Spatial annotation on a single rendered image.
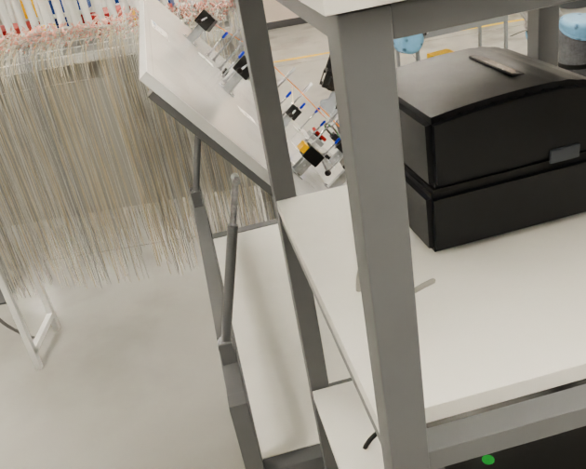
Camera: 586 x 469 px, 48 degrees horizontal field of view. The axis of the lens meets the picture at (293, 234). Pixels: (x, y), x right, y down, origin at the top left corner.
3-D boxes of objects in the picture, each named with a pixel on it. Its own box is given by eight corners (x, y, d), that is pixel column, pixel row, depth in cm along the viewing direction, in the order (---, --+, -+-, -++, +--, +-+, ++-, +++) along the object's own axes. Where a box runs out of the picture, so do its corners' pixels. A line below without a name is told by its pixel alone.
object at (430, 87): (546, 146, 107) (549, 25, 98) (646, 202, 87) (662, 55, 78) (369, 191, 103) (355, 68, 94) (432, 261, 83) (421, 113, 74)
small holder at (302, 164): (318, 194, 136) (339, 171, 134) (290, 170, 132) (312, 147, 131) (313, 185, 140) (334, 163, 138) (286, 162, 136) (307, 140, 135)
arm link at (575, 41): (573, 68, 203) (575, 22, 196) (546, 60, 214) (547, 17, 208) (606, 59, 205) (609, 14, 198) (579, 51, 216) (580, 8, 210)
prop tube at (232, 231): (231, 347, 148) (239, 221, 134) (233, 355, 145) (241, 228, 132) (217, 348, 147) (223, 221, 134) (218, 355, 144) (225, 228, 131)
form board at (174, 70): (513, 382, 146) (520, 377, 146) (139, 79, 101) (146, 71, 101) (358, 184, 249) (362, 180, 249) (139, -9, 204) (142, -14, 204)
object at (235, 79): (213, 84, 148) (240, 53, 146) (220, 83, 158) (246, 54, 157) (229, 98, 148) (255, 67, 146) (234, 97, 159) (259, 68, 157)
